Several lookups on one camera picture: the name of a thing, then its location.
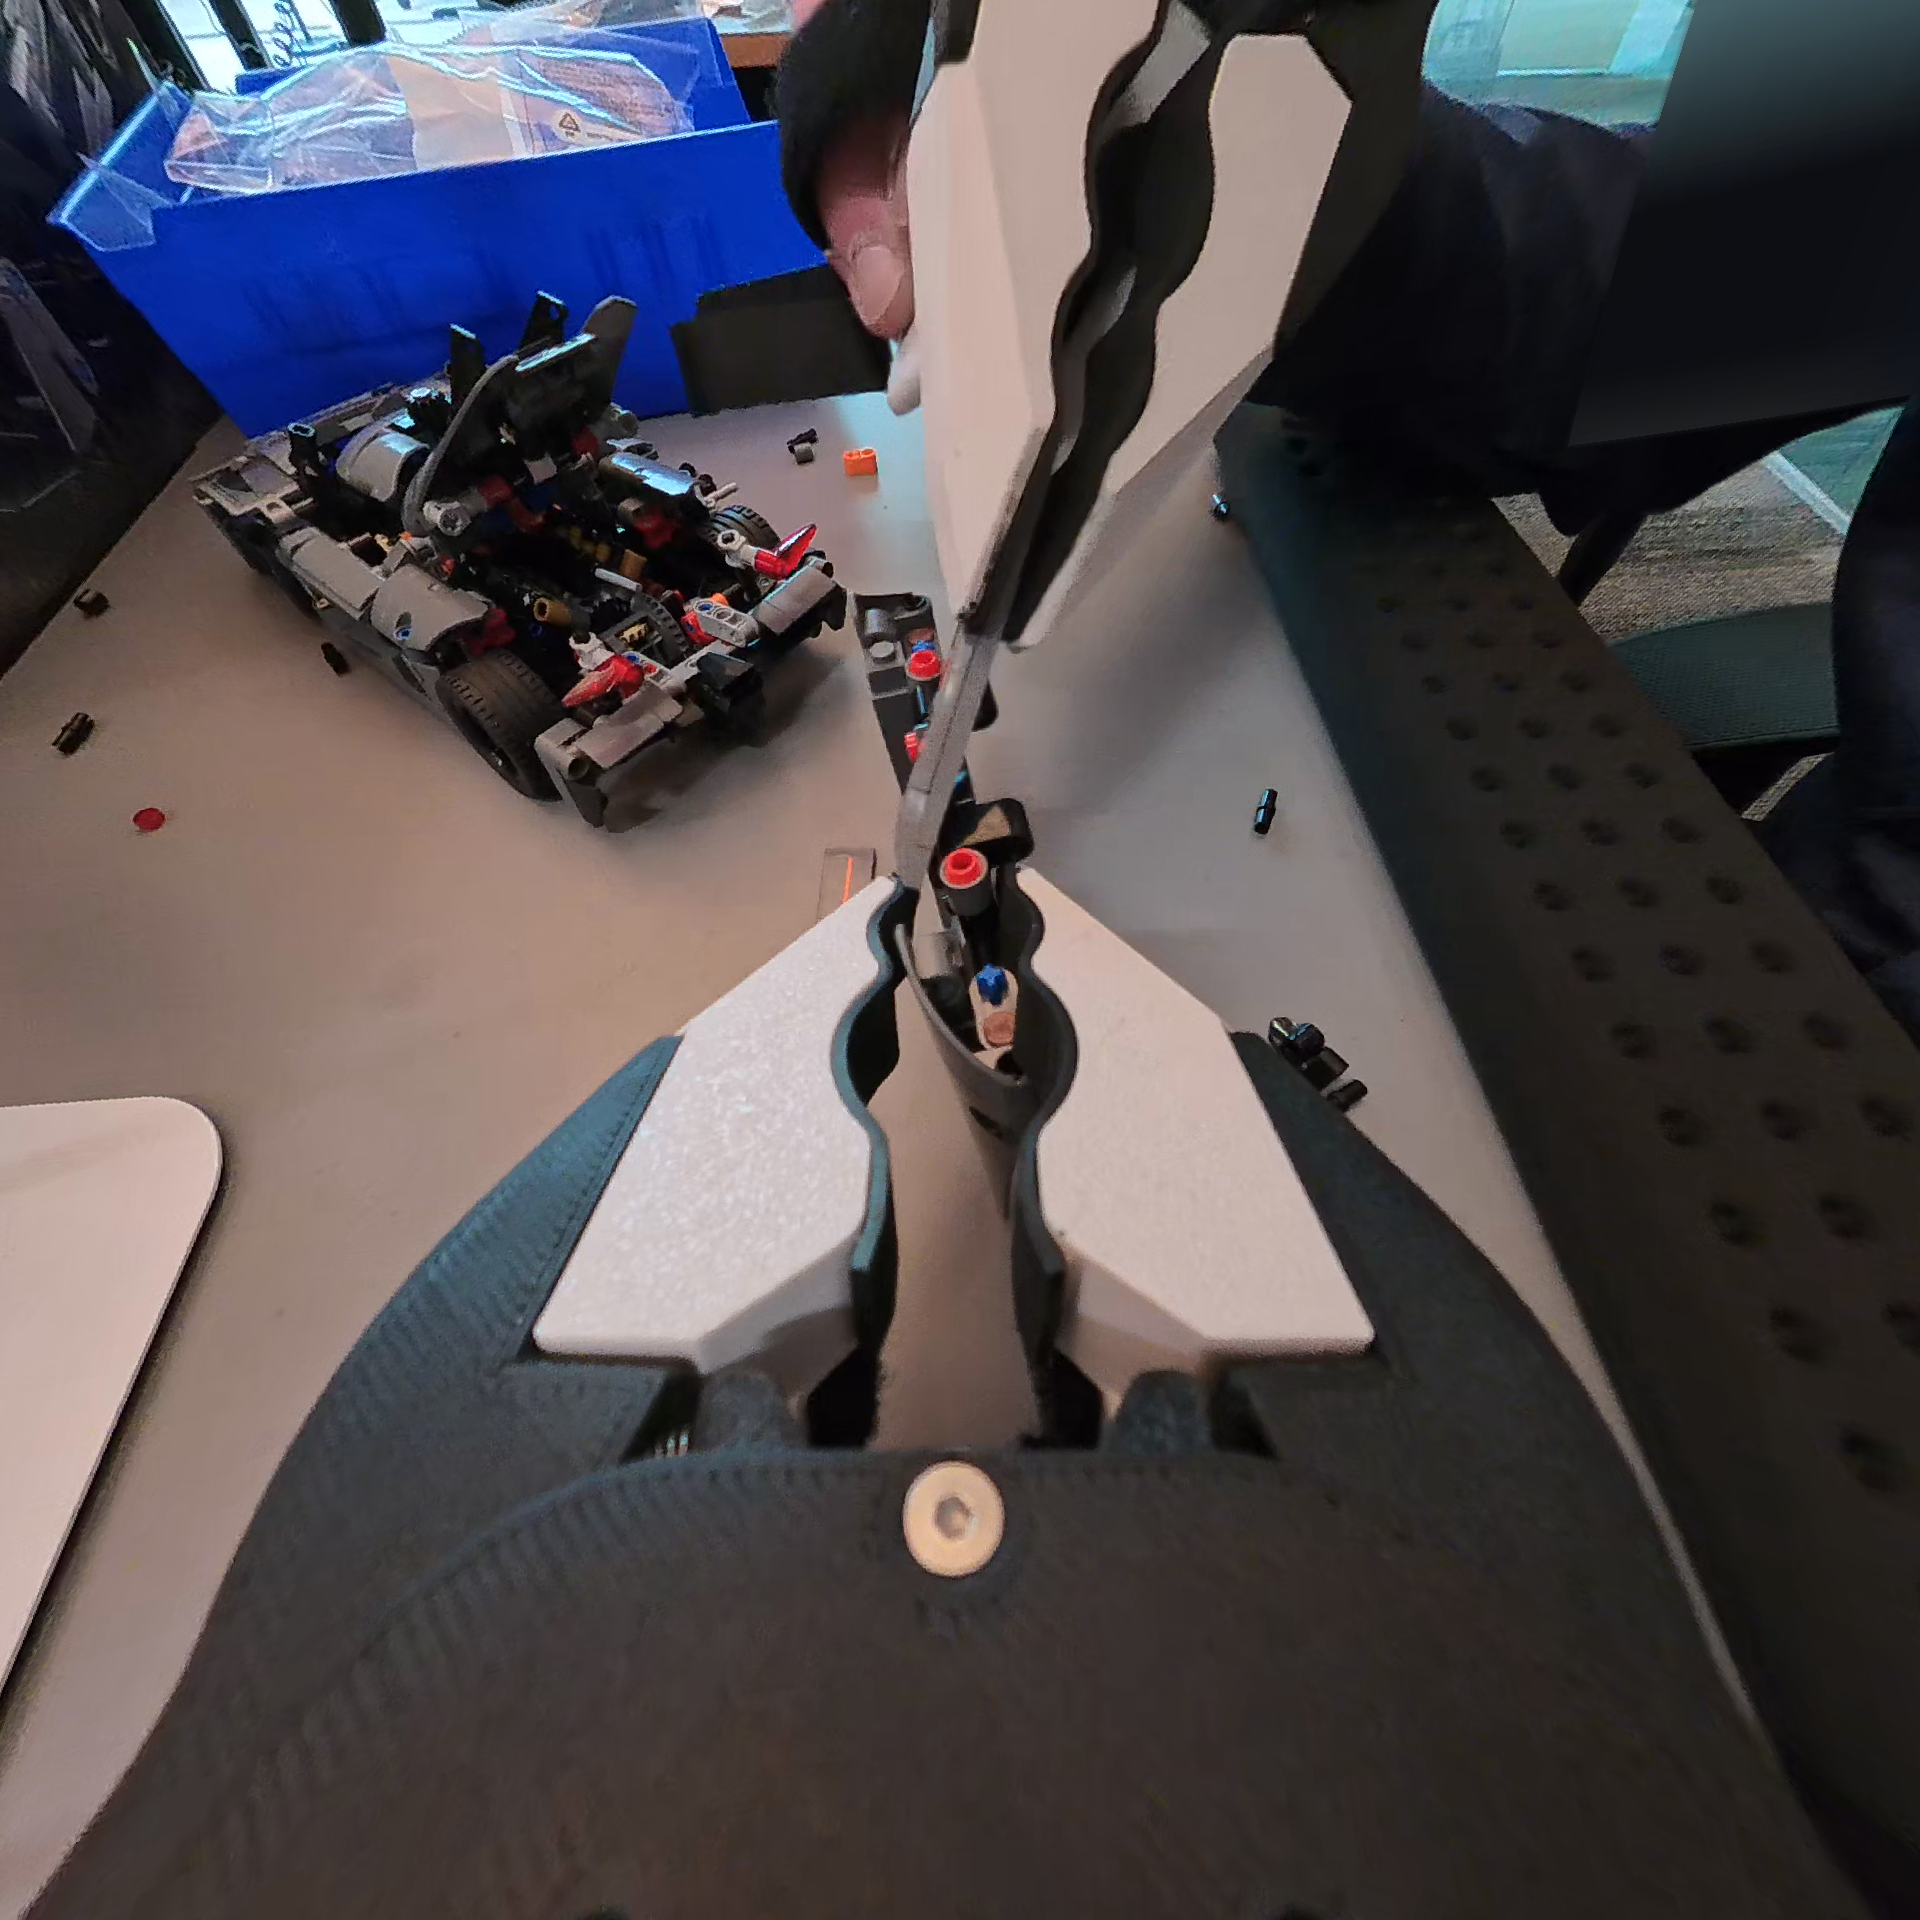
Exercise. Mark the person's right forearm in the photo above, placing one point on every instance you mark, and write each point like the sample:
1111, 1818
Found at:
1470, 299

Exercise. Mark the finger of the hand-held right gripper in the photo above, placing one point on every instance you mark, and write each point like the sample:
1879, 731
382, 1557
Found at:
1230, 299
991, 299

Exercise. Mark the person's right hand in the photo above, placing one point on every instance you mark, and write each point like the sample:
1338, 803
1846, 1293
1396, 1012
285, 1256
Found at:
878, 241

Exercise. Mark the blue plastic bin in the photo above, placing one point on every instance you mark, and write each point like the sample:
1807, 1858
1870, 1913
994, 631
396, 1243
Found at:
451, 284

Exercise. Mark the white desk stand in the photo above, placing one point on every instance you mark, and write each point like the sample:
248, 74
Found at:
76, 1319

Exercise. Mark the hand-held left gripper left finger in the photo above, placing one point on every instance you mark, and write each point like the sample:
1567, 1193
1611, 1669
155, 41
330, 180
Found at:
704, 1201

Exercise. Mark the small grey orange-striped lego tile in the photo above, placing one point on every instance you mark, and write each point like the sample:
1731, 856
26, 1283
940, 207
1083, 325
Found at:
844, 877

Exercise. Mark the teal office chair seat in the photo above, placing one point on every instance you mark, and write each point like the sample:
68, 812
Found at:
1725, 675

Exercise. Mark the clear plastic bag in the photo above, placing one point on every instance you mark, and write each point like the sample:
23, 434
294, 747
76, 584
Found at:
421, 106

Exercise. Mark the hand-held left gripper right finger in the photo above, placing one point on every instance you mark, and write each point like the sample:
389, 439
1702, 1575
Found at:
1202, 1201

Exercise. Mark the grey lego car model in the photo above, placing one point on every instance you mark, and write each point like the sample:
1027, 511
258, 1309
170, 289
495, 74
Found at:
495, 599

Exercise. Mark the black angled lego connector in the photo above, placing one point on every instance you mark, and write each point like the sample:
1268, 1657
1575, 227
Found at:
1317, 1058

